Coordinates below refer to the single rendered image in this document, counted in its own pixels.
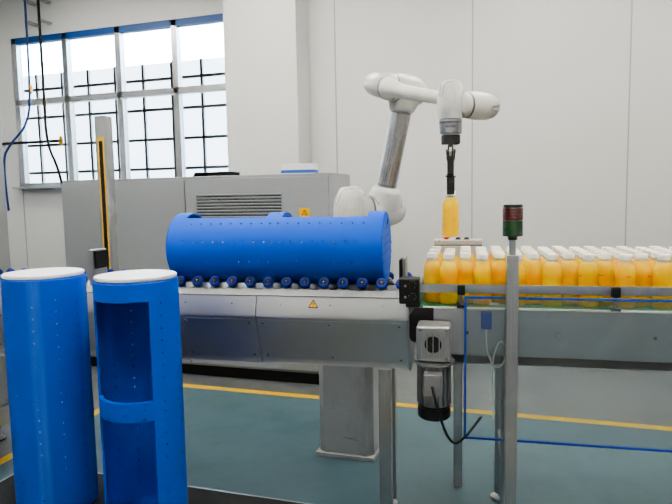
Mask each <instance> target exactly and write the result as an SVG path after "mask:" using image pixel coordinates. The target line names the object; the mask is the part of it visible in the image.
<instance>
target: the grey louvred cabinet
mask: <svg viewBox="0 0 672 504"><path fill-rule="evenodd" d="M349 186H350V175H348V174H338V173H298V174H265V175H232V176H198V177H165V178H132V179H115V191H116V209H117V228H118V247H119V266H120V271H121V270H122V269H127V270H137V269H141V270H143V269H162V270H169V269H170V268H169V266H168V262H167V257H166V237H167V232H168V228H169V225H170V223H171V221H172V220H173V218H174V217H175V216H176V215H178V214H181V213H197V214H199V215H200V216H201V217H202V218H249V217H267V215H268V214H269V213H271V212H289V213H290V214H291V215H292V217H333V209H334V201H335V197H336V194H337V192H338V191H339V190H340V188H342V187H349ZM61 189H62V205H63V221H64V237H65V254H66V267H75V268H82V269H84V270H85V271H86V273H87V274H86V275H87V276H88V279H89V264H88V250H92V249H99V248H101V233H100V215H99V197H98V180H65V181H62V183H61ZM182 373H184V374H196V375H208V376H220V377H232V378H245V379H257V380H269V381H281V382H293V383H305V384H317V385H319V365H307V364H284V363H263V362H239V361H217V360H194V359H182Z"/></svg>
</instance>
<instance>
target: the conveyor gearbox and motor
mask: <svg viewBox="0 0 672 504"><path fill-rule="evenodd" d="M413 362H414V363H415V364H417V402H419V403H418V416H419V417H420V418H422V419H424V420H427V421H433V422H439V421H440V422H441V425H442V428H443V430H444V433H445V435H446V437H447V438H448V440H449V441H450V442H451V443H453V444H459V443H460V442H462V441H463V440H464V439H465V438H466V437H467V436H468V435H467V434H466V435H464V436H463V437H462V438H461V439H460V440H458V441H456V442H455V441H453V440H452V439H451V438H450V436H449V435H448V433H447V431H446V428H445V426H444V423H443V421H444V420H447V419H448V418H449V417H450V416H451V405H450V404H451V365H453V364H454V363H455V359H454V358H453V357H452V356H451V322H450V321H432V320H419V322H418V324H417V327H416V356H415V357H414V358H413ZM449 403H450V404H449Z"/></svg>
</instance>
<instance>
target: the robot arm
mask: <svg viewBox="0 0 672 504"><path fill-rule="evenodd" d="M363 87H364V89H365V90H366V92H367V93H368V94H370V95H372V96H375V97H378V98H381V99H384V100H388V103H389V108H390V110H391V112H390V118H389V123H388V128H387V134H386V139H385V145H384V150H383V155H382V161H381V166H380V172H379V177H378V183H377V184H376V185H374V186H373V187H372V189H371V191H370V193H369V195H368V196H366V195H365V192H364V191H363V190H362V189H361V188H360V187H358V186H349V187H342V188H340V190H339V191H338V192H337V194H336V197H335V201H334V209H333V217H349V216H368V213H369V211H386V212H387V213H388V215H389V220H390V226H392V225H395V224H398V223H399V222H401V221H402V220H403V219H404V217H405V214H406V205H405V203H404V201H403V199H402V198H401V192H400V190H399V189H398V188H397V183H398V178H399V173H400V167H401V162H402V157H403V152H404V147H405V142H406V137H407V132H408V126H409V121H410V116H411V114H413V113H414V111H415V109H416V108H417V106H418V105H420V104H421V103H422V102H426V103H432V104H437V110H438V115H439V128H440V134H442V135H441V144H442V145H448V149H446V150H445V151H446V160H447V175H445V177H447V195H452V194H454V191H455V177H456V176H454V160H455V154H456V149H454V145H459V144H460V135H459V134H461V133H462V118H467V119H471V120H488V119H491V118H493V117H495V116H496V115H497V113H498V112H499V109H500V103H499V100H498V98H497V97H495V96H494V95H492V94H489V93H484V92H480V91H467V92H465V91H464V88H463V85H462V83H461V82H460V81H459V80H446V81H444V82H442V83H441V84H440V87H439V91H437V90H431V89H427V86H426V84H425V83H424V82H423V81H422V80H421V79H419V78H417V77H415V76H413V75H409V74H404V73H392V72H380V73H378V72H373V73H370V74H368V75H367V76H366V77H365V78H364V81H363Z"/></svg>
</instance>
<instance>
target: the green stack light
mask: <svg viewBox="0 0 672 504"><path fill-rule="evenodd" d="M502 224H503V225H502V226H503V227H502V236H506V237H520V236H523V220H519V221H505V220H503V221H502Z"/></svg>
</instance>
